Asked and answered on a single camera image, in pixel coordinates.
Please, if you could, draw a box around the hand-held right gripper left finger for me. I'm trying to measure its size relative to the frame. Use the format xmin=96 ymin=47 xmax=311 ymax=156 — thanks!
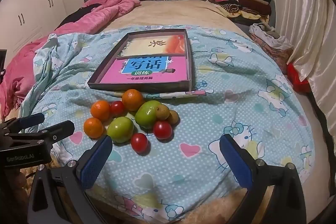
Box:
xmin=28 ymin=135 xmax=113 ymax=224

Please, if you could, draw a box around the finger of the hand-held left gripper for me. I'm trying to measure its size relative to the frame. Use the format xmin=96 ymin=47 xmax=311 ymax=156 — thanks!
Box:
xmin=0 ymin=112 xmax=46 ymax=134
xmin=5 ymin=120 xmax=76 ymax=146

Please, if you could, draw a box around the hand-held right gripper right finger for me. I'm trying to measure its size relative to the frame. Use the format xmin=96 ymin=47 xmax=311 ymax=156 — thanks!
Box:
xmin=219 ymin=133 xmax=306 ymax=224

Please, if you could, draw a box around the mandarin orange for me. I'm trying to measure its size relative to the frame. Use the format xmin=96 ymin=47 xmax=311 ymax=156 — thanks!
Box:
xmin=83 ymin=117 xmax=104 ymax=139
xmin=90 ymin=100 xmax=111 ymax=122
xmin=121 ymin=89 xmax=144 ymax=111

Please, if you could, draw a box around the green jujube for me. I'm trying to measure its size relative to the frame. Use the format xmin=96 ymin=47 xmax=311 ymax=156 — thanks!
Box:
xmin=135 ymin=100 xmax=162 ymax=128
xmin=107 ymin=116 xmax=134 ymax=143

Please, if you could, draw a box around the red cherry tomato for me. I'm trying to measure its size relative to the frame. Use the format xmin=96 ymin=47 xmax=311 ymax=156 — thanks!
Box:
xmin=153 ymin=120 xmax=173 ymax=140
xmin=110 ymin=101 xmax=125 ymax=117
xmin=131 ymin=133 xmax=149 ymax=153

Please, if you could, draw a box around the brown longan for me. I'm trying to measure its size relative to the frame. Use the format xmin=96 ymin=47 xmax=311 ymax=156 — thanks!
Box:
xmin=155 ymin=105 xmax=170 ymax=121
xmin=167 ymin=110 xmax=180 ymax=125

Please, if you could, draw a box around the shallow grey cardboard box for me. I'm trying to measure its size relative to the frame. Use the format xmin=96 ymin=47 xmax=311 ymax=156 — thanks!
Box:
xmin=87 ymin=28 xmax=193 ymax=93

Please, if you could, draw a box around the person's left hand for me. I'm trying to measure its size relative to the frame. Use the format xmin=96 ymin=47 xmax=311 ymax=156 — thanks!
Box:
xmin=0 ymin=168 xmax=28 ymax=203

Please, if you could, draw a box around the blue cartoon printed blanket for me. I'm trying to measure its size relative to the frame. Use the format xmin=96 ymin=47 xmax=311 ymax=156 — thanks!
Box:
xmin=20 ymin=25 xmax=315 ymax=222

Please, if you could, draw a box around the pink book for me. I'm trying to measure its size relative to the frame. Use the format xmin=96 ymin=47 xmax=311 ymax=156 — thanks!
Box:
xmin=100 ymin=55 xmax=190 ymax=84

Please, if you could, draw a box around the red bag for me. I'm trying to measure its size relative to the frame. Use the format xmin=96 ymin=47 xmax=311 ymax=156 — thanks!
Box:
xmin=286 ymin=63 xmax=311 ymax=93

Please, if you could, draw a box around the black garment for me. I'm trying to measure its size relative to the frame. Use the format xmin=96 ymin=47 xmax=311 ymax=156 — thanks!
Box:
xmin=63 ymin=4 xmax=101 ymax=24

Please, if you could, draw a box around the floral fabric bag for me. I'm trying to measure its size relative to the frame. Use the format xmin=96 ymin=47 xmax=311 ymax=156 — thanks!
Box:
xmin=249 ymin=23 xmax=294 ymax=75

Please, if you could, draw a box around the beige and orange book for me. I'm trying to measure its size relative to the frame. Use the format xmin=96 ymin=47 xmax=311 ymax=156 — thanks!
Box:
xmin=117 ymin=33 xmax=188 ymax=59

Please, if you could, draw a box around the pink quilt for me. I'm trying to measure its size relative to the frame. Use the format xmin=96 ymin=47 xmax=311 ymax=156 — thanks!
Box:
xmin=0 ymin=0 xmax=146 ymax=119

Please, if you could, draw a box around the cream curtain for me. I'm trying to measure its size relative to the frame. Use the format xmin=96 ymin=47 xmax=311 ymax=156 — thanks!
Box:
xmin=274 ymin=0 xmax=336 ymax=119

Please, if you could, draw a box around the beige blanket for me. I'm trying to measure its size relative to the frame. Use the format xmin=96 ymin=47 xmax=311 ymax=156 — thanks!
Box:
xmin=100 ymin=0 xmax=252 ymax=38

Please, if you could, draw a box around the stack of folded clothes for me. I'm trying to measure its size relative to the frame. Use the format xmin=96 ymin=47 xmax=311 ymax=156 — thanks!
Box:
xmin=205 ymin=0 xmax=275 ymax=24

